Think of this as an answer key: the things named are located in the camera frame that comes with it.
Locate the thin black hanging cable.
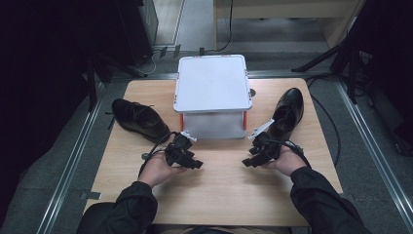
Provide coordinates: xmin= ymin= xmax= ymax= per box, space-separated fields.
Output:
xmin=204 ymin=0 xmax=234 ymax=54

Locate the black leather lace-up shoe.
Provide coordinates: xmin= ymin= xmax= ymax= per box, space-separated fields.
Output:
xmin=111 ymin=97 xmax=172 ymax=144
xmin=266 ymin=87 xmax=305 ymax=142

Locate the black floor cable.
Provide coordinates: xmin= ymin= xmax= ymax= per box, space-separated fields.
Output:
xmin=306 ymin=73 xmax=342 ymax=169

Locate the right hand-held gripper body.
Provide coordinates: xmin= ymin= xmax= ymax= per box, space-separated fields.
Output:
xmin=247 ymin=118 xmax=284 ymax=162

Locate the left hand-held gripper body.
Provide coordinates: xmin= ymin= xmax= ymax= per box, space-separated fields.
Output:
xmin=164 ymin=130 xmax=198 ymax=168

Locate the dark cabinet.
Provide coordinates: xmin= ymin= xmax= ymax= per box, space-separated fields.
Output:
xmin=111 ymin=0 xmax=160 ymax=67

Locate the grey tape strip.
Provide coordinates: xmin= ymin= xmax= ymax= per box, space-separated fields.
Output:
xmin=79 ymin=191 xmax=102 ymax=201

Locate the black tripod stand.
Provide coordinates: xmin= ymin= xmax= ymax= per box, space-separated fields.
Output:
xmin=290 ymin=0 xmax=369 ymax=105

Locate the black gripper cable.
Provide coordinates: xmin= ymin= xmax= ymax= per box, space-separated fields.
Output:
xmin=268 ymin=138 xmax=313 ymax=170
xmin=138 ymin=131 xmax=179 ymax=178

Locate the person's right hand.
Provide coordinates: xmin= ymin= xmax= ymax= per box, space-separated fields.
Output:
xmin=260 ymin=143 xmax=308 ymax=177

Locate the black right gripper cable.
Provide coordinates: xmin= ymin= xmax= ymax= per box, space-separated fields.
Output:
xmin=268 ymin=138 xmax=313 ymax=170

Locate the person's left hand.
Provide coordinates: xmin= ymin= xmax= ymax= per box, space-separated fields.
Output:
xmin=137 ymin=151 xmax=190 ymax=189

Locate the metal floor rail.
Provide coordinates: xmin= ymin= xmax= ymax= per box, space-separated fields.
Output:
xmin=36 ymin=81 xmax=109 ymax=234
xmin=335 ymin=79 xmax=413 ymax=230

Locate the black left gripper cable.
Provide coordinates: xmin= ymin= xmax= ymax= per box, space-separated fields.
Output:
xmin=138 ymin=131 xmax=179 ymax=178

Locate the light wooden desk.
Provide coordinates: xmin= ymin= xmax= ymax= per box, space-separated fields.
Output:
xmin=212 ymin=0 xmax=365 ymax=52

